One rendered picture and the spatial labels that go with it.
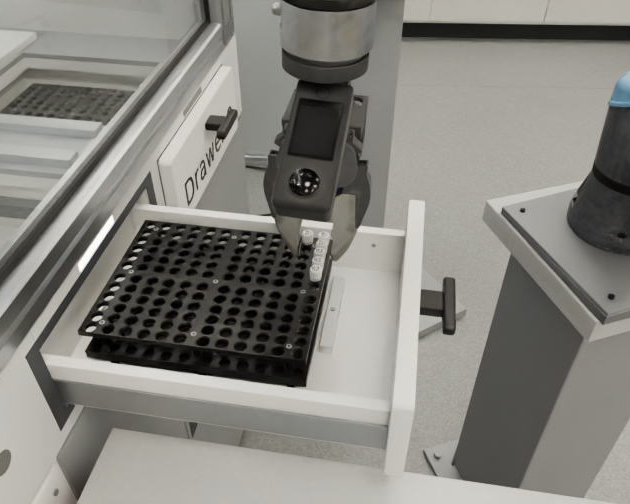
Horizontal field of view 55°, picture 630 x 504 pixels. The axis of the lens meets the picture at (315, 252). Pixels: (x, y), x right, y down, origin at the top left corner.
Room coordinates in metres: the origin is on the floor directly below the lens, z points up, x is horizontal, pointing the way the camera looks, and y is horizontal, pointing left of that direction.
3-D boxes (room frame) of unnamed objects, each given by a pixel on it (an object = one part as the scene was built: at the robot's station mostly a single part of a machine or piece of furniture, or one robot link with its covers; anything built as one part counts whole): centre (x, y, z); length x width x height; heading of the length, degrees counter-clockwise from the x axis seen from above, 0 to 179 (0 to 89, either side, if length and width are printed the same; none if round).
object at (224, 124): (0.79, 0.14, 0.91); 0.07 x 0.04 x 0.01; 171
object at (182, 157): (0.79, 0.16, 0.87); 0.29 x 0.02 x 0.11; 171
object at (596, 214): (0.71, -0.45, 0.83); 0.15 x 0.15 x 0.10
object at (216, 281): (0.46, 0.10, 0.87); 0.22 x 0.18 x 0.06; 81
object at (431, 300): (0.42, -0.12, 0.91); 0.07 x 0.04 x 0.01; 171
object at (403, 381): (0.43, -0.09, 0.87); 0.29 x 0.02 x 0.11; 171
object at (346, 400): (0.46, 0.11, 0.86); 0.40 x 0.26 x 0.06; 81
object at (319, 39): (0.48, -0.01, 1.16); 0.08 x 0.08 x 0.05
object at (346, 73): (0.49, -0.01, 1.08); 0.09 x 0.08 x 0.12; 171
